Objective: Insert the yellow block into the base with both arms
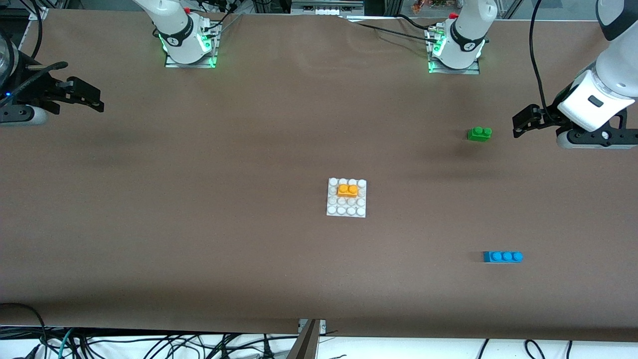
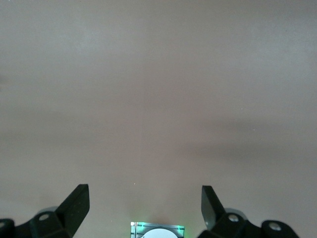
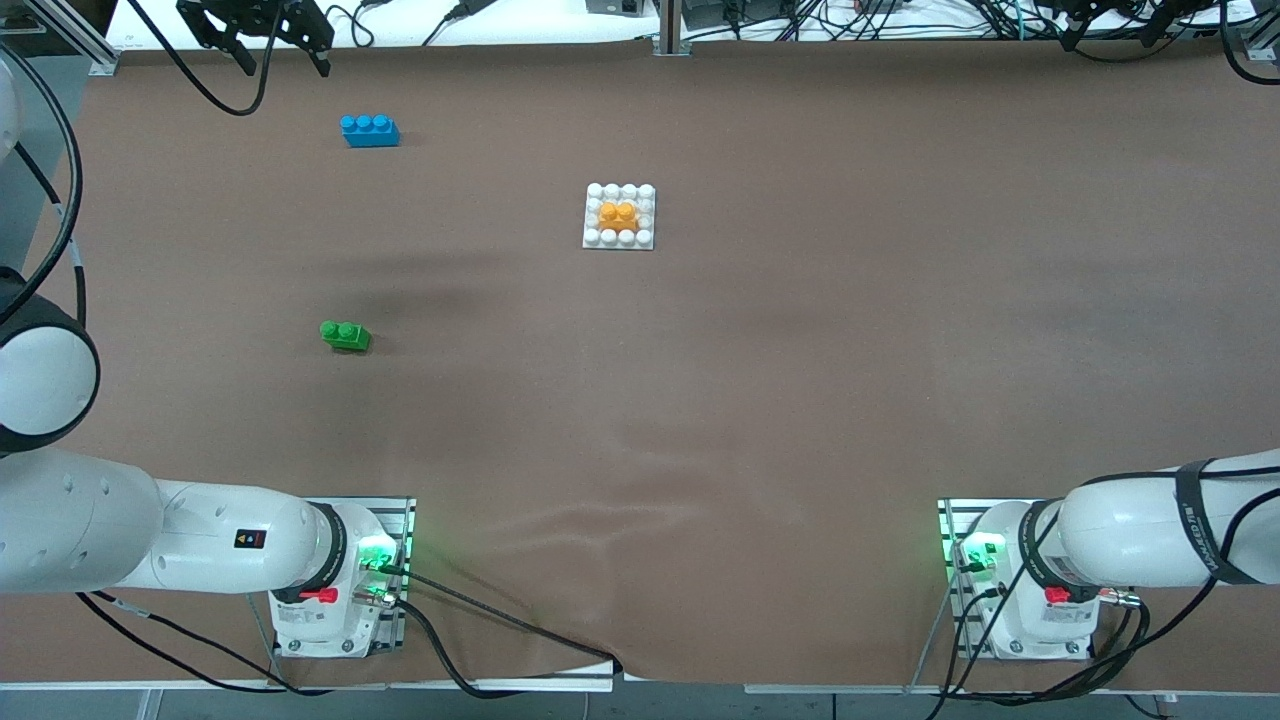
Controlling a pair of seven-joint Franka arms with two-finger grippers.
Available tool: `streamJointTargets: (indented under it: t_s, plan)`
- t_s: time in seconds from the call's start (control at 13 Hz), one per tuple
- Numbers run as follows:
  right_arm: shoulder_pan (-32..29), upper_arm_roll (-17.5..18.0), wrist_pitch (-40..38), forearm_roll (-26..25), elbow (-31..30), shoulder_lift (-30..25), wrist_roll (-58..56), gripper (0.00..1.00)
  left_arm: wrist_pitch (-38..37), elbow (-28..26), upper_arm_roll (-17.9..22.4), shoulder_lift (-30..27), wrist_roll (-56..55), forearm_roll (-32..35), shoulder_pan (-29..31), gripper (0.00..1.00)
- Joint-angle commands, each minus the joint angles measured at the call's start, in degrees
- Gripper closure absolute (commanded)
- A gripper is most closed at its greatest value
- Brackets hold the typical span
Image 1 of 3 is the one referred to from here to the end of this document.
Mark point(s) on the silver metal edge bracket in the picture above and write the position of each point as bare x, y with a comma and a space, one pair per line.
321, 325

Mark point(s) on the yellow two-stud block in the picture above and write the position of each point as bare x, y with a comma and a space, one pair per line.
347, 191

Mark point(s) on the dark metal beam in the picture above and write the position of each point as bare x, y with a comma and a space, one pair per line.
305, 346

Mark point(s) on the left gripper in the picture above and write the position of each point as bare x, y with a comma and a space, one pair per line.
552, 115

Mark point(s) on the white studded base plate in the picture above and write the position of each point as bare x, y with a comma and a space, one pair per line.
344, 209

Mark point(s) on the silver background equipment box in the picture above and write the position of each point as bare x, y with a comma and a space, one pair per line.
326, 7

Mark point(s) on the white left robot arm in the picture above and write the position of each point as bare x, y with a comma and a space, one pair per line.
466, 35

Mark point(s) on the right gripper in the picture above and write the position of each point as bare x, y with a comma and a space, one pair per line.
31, 90

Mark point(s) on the green two-stud block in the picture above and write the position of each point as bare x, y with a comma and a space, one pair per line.
479, 134

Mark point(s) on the blue three-stud block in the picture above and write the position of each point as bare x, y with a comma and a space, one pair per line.
502, 257

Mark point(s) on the aluminium corner bracket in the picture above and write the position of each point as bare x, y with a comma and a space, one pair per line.
40, 11

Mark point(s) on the brown table cover sheet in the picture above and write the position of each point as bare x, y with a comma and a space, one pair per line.
299, 124

